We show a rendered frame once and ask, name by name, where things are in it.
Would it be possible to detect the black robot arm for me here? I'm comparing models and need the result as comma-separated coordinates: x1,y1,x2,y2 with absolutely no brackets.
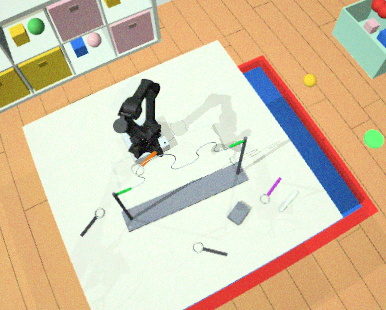
113,79,161,155

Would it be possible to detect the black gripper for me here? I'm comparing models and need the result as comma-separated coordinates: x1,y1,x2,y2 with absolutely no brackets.
128,124,164,159

